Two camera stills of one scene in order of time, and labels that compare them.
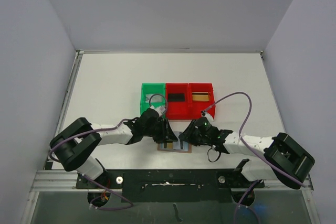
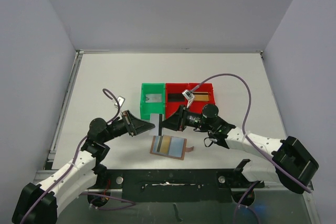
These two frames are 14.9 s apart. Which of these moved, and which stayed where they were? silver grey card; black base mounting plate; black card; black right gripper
Moved: black right gripper
Stayed: black base mounting plate; black card; silver grey card
